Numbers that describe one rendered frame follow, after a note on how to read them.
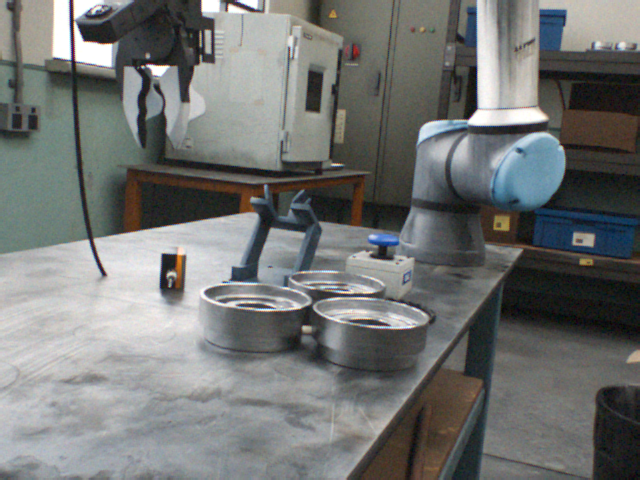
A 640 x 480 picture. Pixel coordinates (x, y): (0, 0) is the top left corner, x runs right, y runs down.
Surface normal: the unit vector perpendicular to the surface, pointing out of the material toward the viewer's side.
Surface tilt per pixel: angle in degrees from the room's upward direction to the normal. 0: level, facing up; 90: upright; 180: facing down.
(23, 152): 90
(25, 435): 0
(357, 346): 90
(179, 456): 0
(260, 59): 90
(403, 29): 90
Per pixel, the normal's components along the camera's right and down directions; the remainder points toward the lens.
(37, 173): 0.93, 0.14
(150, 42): -0.43, 0.14
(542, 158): 0.47, 0.30
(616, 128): -0.29, -0.01
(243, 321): -0.11, 0.15
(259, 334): 0.18, 0.17
